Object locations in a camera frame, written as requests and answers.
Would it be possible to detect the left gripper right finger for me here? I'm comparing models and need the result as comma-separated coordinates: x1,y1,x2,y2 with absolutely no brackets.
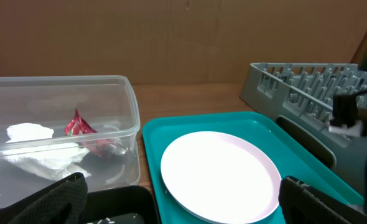
278,176,367,224

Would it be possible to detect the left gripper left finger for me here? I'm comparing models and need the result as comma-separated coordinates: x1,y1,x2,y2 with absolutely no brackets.
0,172,88,224

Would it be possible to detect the white napkin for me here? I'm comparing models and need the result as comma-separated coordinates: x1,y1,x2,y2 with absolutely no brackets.
0,123,91,181

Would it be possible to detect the red snack wrapper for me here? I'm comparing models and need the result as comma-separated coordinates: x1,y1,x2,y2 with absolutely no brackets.
64,109,126,159

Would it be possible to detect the large white plate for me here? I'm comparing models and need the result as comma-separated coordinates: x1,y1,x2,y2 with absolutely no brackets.
160,131,281,223

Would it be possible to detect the grey dishwasher rack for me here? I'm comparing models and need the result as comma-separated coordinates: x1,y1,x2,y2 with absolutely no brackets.
239,63,367,194

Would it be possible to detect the teal plastic serving tray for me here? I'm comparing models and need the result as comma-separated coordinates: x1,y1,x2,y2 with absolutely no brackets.
142,111,363,224

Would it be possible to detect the black plastic tray bin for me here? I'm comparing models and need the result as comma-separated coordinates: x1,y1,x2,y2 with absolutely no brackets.
79,185,161,224

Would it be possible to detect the clear plastic storage bin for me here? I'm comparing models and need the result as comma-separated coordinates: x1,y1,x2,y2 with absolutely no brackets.
0,75,140,208

